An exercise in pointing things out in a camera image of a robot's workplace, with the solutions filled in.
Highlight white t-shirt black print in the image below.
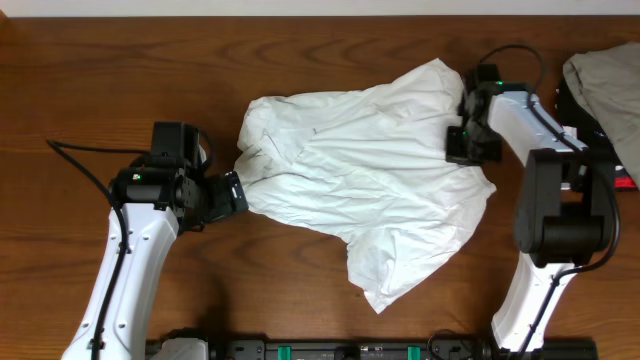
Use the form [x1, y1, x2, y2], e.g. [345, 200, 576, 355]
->
[235, 59, 495, 312]

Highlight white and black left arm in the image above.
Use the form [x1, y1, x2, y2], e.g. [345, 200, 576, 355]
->
[63, 167, 248, 359]

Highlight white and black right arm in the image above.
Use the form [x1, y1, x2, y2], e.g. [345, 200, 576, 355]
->
[445, 80, 620, 359]

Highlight black red folded garment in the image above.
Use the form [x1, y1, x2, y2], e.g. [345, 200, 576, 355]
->
[555, 80, 639, 192]

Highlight grey folded garment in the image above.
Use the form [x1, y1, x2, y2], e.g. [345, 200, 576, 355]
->
[563, 43, 639, 182]

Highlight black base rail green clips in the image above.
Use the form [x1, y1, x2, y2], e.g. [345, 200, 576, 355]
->
[144, 337, 599, 360]

